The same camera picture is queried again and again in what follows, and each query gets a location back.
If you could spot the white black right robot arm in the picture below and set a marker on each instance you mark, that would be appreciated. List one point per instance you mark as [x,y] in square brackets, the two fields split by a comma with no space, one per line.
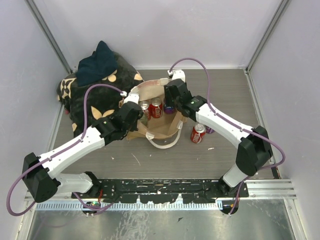
[253,148]

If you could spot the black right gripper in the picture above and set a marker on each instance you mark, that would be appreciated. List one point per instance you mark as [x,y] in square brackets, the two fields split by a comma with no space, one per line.
[169,100]

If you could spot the tan jute canvas bag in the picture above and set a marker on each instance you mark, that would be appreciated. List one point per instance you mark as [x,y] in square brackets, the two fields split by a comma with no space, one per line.
[163,132]

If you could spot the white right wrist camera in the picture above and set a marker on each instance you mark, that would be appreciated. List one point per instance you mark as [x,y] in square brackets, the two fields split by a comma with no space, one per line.
[176,74]

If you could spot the navy blue cloth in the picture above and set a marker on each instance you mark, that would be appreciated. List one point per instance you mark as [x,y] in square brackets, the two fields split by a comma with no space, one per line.
[99,65]

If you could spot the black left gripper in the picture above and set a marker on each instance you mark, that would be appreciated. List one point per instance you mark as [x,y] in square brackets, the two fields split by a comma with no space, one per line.
[135,127]

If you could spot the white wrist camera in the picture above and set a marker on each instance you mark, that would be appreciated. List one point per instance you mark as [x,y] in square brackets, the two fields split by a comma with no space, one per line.
[130,97]
[176,74]

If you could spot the grey slotted cable duct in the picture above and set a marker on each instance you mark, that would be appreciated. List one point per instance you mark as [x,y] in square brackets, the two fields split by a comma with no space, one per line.
[69,205]

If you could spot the red cola can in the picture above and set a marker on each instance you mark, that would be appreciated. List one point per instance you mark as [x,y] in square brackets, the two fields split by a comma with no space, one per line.
[198,132]
[156,107]
[145,106]

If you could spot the purple soda can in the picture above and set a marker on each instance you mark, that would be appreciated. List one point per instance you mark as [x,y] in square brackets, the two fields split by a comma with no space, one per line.
[209,130]
[168,106]

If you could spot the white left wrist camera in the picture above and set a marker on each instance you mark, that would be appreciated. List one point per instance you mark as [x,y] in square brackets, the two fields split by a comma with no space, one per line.
[130,97]

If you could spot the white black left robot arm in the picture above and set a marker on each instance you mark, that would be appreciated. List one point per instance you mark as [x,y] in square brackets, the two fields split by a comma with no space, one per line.
[43,174]

